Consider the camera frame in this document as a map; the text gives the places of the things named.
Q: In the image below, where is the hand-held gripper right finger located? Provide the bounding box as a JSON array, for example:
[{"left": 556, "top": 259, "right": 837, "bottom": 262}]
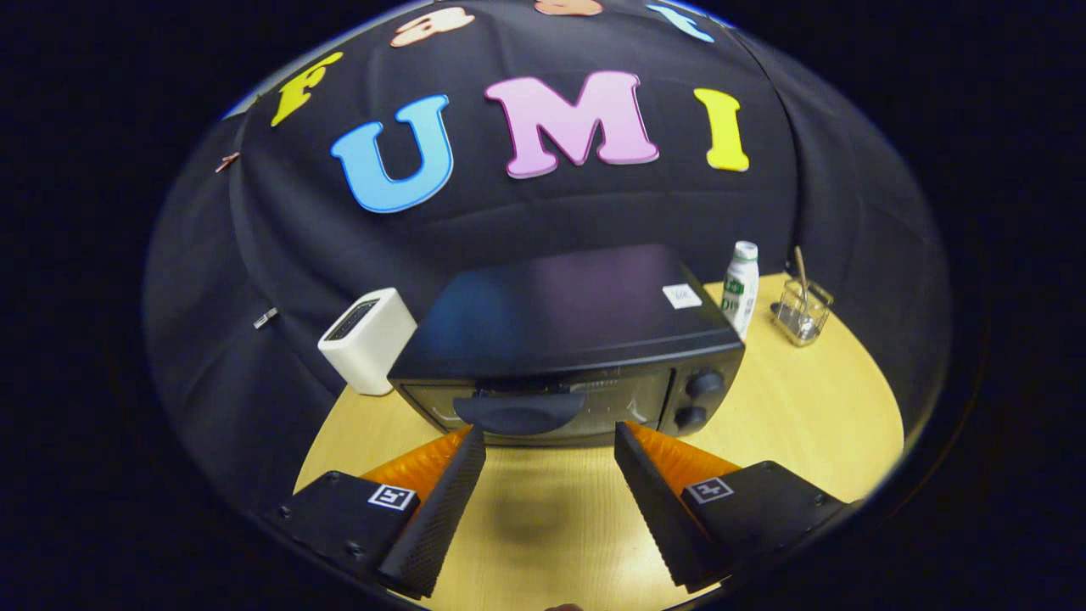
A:
[{"left": 614, "top": 422, "right": 849, "bottom": 593}]

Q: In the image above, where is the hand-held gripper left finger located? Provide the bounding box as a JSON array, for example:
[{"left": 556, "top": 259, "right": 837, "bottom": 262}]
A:
[{"left": 263, "top": 424, "right": 487, "bottom": 599}]

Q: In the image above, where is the black toaster oven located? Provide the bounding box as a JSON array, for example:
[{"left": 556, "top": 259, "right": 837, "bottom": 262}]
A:
[{"left": 387, "top": 244, "right": 747, "bottom": 447}]

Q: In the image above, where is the white bread toaster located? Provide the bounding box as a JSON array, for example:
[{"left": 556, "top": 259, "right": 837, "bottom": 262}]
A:
[{"left": 317, "top": 288, "right": 418, "bottom": 396}]

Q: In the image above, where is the white bottle green label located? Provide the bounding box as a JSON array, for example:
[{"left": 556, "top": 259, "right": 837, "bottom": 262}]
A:
[{"left": 721, "top": 241, "right": 760, "bottom": 342}]

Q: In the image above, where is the clear glass holder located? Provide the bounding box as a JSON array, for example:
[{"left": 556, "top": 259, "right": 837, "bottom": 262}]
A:
[{"left": 771, "top": 277, "right": 834, "bottom": 346}]

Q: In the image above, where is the black backdrop cloth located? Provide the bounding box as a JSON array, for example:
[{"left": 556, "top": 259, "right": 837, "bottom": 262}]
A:
[{"left": 143, "top": 0, "right": 951, "bottom": 510}]

